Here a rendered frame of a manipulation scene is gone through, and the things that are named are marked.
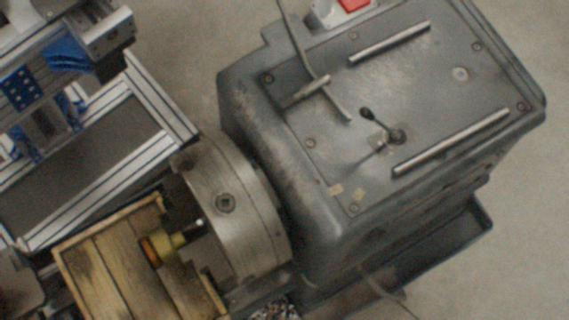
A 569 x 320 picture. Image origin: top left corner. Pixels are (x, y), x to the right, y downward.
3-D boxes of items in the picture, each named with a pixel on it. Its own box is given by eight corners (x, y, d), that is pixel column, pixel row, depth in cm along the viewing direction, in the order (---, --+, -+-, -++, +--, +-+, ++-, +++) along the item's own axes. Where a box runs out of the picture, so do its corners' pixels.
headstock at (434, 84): (403, 33, 190) (433, -54, 154) (505, 172, 177) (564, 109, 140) (214, 132, 178) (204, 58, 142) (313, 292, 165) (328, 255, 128)
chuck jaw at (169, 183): (207, 199, 148) (188, 157, 141) (216, 212, 144) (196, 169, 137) (162, 225, 146) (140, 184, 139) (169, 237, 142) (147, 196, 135)
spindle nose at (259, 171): (239, 156, 162) (245, 135, 142) (284, 234, 160) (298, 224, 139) (228, 162, 161) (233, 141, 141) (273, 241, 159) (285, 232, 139)
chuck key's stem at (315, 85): (284, 113, 138) (331, 84, 140) (284, 108, 136) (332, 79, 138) (278, 104, 138) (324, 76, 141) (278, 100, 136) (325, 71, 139)
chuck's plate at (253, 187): (216, 148, 167) (221, 113, 136) (282, 261, 164) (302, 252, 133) (204, 155, 166) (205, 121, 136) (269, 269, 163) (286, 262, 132)
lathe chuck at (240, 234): (204, 155, 166) (205, 121, 136) (269, 269, 163) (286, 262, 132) (171, 172, 165) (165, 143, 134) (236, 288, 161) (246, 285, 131)
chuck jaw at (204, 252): (222, 224, 145) (251, 271, 141) (224, 231, 149) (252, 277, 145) (176, 250, 143) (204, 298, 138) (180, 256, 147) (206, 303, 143)
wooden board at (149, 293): (159, 195, 172) (157, 189, 168) (231, 320, 162) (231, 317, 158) (54, 252, 166) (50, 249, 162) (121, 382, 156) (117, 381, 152)
